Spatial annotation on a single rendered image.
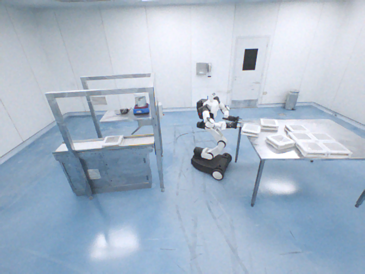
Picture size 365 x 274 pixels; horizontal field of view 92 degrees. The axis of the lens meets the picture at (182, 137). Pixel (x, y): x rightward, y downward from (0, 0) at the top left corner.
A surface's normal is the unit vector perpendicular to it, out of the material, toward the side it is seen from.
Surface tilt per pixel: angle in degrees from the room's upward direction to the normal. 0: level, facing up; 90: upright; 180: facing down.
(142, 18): 90
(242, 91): 90
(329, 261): 0
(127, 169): 90
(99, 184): 90
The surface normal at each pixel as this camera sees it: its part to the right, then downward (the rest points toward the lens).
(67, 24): 0.04, 0.48
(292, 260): -0.04, -0.88
